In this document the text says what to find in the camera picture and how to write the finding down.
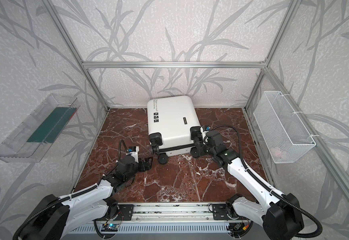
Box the white black suitcase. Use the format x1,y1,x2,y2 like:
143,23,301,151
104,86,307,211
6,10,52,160
147,96,202,165

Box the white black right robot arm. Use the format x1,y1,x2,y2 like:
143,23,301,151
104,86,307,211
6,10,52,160
191,128,304,240

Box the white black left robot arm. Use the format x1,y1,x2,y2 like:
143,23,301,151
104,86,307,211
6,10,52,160
13,154,153,240

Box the pink item in basket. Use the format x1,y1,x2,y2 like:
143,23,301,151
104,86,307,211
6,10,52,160
270,147,285,159

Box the green circuit board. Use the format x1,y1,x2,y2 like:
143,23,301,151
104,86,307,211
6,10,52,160
100,224,120,233

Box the green board in bin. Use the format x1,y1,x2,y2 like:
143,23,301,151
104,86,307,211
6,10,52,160
27,107,77,144

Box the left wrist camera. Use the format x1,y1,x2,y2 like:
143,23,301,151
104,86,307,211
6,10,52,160
126,146,139,163

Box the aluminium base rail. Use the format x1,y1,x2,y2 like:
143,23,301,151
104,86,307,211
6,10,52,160
99,199,266,225

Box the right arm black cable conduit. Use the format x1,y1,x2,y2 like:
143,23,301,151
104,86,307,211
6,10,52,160
202,124,323,238

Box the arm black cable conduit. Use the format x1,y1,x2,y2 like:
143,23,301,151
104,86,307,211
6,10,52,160
202,124,323,238
12,139,130,240

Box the white wire mesh basket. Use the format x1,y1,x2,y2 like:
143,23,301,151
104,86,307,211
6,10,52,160
253,91,316,164

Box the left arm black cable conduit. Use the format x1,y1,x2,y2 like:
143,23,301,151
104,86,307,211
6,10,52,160
12,139,130,240

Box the clear plastic wall bin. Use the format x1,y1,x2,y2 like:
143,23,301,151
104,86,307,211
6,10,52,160
0,94,80,163

